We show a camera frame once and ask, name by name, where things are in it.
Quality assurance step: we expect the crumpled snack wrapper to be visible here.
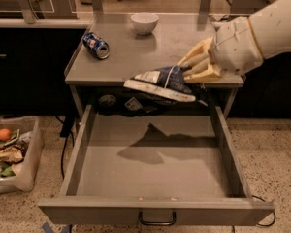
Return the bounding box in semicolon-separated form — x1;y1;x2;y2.
0;147;23;163

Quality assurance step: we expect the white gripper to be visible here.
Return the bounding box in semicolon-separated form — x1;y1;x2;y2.
178;17;264;83

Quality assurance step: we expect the blue soda can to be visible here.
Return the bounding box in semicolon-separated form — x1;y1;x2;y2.
82;32;110;60

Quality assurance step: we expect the open grey top drawer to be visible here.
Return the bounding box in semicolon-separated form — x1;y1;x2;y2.
38;107;275;226

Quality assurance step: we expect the white ceramic bowl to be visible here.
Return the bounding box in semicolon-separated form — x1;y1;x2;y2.
130;12;159;35

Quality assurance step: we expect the orange fruit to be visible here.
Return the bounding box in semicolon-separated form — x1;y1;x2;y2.
0;128;12;142

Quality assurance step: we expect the blue chip bag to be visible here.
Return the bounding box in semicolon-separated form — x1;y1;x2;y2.
123;65;208;106

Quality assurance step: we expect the grey metal cabinet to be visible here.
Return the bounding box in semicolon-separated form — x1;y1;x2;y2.
63;11;246;119

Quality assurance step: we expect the black power cable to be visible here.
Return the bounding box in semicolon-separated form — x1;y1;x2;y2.
53;115;76;180

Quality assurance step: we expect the clear plastic bin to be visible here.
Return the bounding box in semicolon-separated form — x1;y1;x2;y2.
0;116;44;194

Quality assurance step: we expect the white paper tag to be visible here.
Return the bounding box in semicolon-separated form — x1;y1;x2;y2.
125;97;142;111

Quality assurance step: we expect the black cable right floor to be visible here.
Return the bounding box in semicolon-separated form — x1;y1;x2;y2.
251;194;276;228

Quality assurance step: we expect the black drawer handle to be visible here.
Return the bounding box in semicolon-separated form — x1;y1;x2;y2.
138;211;177;226

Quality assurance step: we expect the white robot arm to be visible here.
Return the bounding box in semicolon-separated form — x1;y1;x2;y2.
178;0;291;83

